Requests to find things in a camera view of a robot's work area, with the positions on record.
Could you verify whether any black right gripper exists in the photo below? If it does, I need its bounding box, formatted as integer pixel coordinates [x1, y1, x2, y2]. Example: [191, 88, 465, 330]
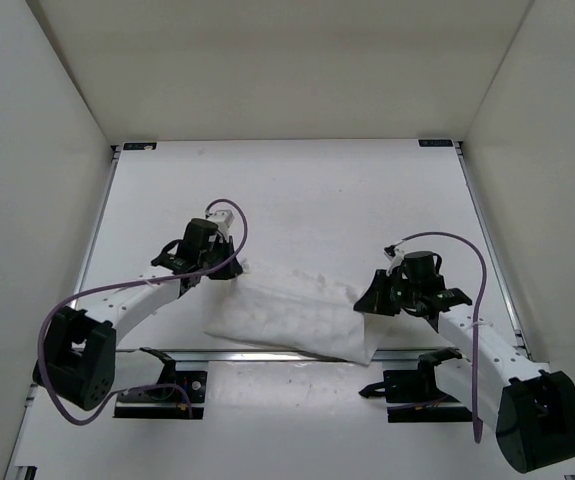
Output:
[355, 270, 420, 317]

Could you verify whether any white pleated skirt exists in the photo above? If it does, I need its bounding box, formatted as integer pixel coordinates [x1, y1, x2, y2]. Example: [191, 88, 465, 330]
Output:
[200, 259, 390, 365]

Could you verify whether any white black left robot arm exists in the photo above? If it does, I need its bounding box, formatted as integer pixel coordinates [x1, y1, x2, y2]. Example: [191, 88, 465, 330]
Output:
[32, 210, 243, 411]

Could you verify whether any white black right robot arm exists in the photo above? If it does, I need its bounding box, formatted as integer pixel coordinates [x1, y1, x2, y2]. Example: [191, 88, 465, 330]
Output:
[354, 246, 575, 473]

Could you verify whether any dark label sticker left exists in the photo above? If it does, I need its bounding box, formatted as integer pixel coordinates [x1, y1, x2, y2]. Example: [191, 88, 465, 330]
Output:
[122, 142, 157, 151]

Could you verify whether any dark label sticker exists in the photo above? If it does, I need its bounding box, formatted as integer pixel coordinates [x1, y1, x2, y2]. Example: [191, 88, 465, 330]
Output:
[418, 139, 453, 148]
[122, 142, 157, 151]

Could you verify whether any dark label sticker right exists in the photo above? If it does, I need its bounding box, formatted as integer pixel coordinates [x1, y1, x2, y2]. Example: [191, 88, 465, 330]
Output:
[418, 139, 453, 148]

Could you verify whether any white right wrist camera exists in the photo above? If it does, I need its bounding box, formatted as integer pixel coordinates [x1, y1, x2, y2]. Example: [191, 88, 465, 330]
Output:
[384, 243, 405, 275]

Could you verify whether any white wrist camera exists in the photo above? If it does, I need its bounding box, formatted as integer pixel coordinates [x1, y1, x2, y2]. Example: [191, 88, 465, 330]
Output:
[384, 243, 405, 275]
[205, 209, 234, 243]

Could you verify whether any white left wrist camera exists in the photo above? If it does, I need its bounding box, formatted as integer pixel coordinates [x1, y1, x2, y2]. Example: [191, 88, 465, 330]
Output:
[205, 209, 234, 243]

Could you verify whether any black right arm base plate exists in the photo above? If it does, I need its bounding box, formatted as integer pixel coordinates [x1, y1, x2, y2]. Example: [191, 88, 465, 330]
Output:
[358, 369, 471, 424]

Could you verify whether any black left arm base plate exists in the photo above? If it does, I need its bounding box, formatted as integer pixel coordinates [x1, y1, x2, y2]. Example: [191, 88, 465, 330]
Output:
[113, 362, 208, 421]

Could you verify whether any aluminium table rail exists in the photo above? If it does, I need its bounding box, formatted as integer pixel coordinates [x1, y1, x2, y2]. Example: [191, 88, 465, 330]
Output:
[116, 347, 438, 366]

